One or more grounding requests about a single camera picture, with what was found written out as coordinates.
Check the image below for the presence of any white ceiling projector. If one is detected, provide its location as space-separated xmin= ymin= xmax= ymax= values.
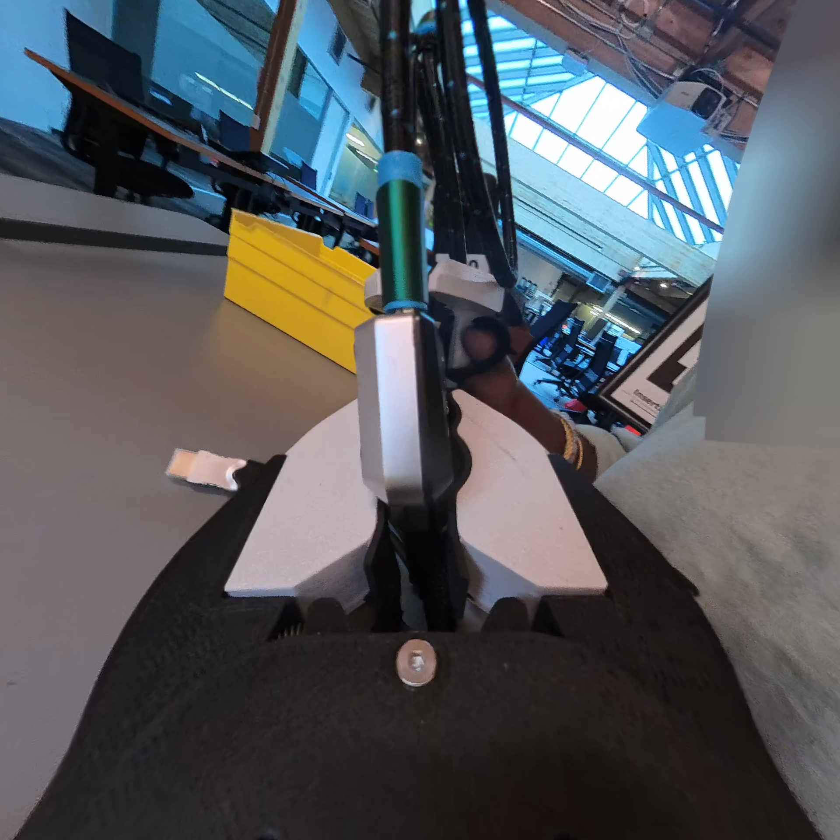
xmin=640 ymin=79 xmax=732 ymax=158

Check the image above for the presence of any silver hdmi adapter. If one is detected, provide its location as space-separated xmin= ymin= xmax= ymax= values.
xmin=353 ymin=310 xmax=457 ymax=631

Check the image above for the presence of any pale grey sweatshirt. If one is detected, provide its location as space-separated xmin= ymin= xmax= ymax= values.
xmin=594 ymin=400 xmax=840 ymax=840

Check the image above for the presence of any wooden top office desk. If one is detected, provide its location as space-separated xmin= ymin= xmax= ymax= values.
xmin=23 ymin=46 xmax=368 ymax=237

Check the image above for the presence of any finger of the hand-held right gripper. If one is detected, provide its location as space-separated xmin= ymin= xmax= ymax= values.
xmin=363 ymin=270 xmax=395 ymax=315

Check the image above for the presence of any black framed marker sign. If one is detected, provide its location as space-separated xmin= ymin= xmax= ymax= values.
xmin=594 ymin=276 xmax=715 ymax=435

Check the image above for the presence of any braided hdmi cable green plug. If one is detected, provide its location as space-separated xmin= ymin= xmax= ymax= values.
xmin=374 ymin=0 xmax=524 ymax=316

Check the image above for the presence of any yellow divided bin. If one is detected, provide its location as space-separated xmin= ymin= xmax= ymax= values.
xmin=223 ymin=209 xmax=379 ymax=375

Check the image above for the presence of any person's right hand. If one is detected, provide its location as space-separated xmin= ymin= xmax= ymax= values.
xmin=453 ymin=323 xmax=568 ymax=457

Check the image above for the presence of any white usb adapter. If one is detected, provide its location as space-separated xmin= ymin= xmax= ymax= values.
xmin=164 ymin=448 xmax=248 ymax=493

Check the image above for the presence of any row of black office chairs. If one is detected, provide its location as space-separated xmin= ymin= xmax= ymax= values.
xmin=518 ymin=298 xmax=631 ymax=408

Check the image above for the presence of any gold bangle bracelet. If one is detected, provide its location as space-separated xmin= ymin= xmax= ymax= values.
xmin=556 ymin=415 xmax=586 ymax=472

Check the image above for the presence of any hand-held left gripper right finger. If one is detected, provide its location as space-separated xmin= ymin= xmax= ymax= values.
xmin=449 ymin=389 xmax=609 ymax=614

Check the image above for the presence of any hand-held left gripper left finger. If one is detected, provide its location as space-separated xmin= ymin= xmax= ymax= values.
xmin=224 ymin=400 xmax=388 ymax=613

